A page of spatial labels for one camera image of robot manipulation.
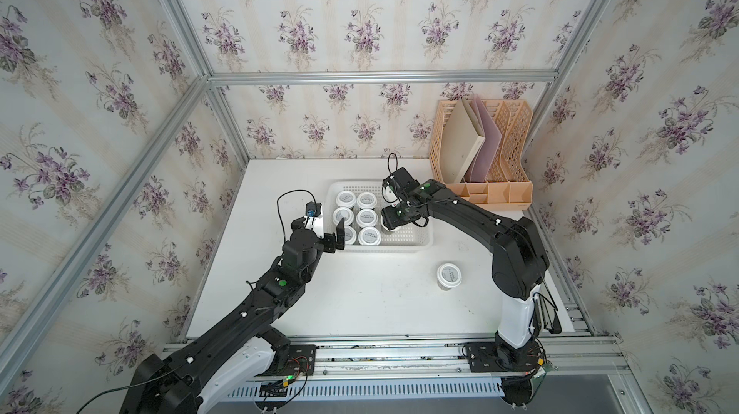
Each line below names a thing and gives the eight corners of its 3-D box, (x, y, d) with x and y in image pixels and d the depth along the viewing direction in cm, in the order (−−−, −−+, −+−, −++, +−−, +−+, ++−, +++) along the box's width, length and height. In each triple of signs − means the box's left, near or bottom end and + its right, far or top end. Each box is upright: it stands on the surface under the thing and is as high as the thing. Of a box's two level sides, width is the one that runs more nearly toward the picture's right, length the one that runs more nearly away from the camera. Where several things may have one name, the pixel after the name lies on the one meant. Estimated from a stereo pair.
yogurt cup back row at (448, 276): (436, 291, 85) (440, 284, 81) (433, 270, 89) (437, 263, 85) (459, 291, 85) (464, 284, 81) (454, 270, 89) (459, 263, 85)
